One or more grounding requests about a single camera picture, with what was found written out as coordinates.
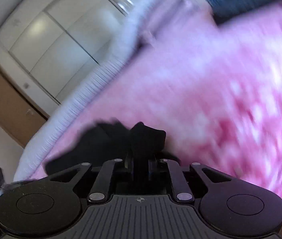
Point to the brown wooden door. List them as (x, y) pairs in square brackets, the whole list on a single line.
[(19, 117)]

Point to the pink floral blanket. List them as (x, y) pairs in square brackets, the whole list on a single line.
[(215, 90)]

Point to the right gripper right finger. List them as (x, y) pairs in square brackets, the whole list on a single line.
[(182, 184)]

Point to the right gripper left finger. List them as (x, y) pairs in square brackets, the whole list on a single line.
[(87, 183)]

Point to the black zip jacket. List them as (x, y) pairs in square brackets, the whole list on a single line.
[(109, 141)]

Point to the white ribbed bedspread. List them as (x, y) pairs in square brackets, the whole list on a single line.
[(123, 46)]

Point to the white wardrobe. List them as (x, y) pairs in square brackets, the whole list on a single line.
[(59, 42)]

